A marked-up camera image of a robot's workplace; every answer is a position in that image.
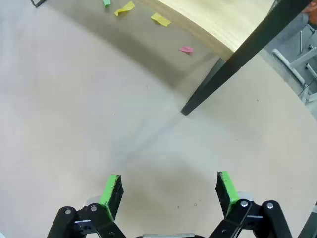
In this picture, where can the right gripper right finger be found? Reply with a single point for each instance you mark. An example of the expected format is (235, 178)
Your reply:
(229, 193)

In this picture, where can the flat yellow paper scrap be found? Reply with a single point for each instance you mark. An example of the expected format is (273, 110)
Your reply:
(160, 19)

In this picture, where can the black frame wooden shelf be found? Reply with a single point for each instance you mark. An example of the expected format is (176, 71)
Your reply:
(223, 69)

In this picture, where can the white desk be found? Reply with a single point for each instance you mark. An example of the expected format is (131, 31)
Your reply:
(289, 64)

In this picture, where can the green paper scrap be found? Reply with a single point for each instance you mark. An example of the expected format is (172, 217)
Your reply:
(107, 2)

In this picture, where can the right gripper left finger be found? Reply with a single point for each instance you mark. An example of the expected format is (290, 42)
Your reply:
(109, 196)

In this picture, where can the folded pink paper scrap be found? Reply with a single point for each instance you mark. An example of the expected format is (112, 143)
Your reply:
(187, 49)

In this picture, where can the crumpled yellow paper scrap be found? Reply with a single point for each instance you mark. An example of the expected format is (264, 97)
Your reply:
(125, 8)

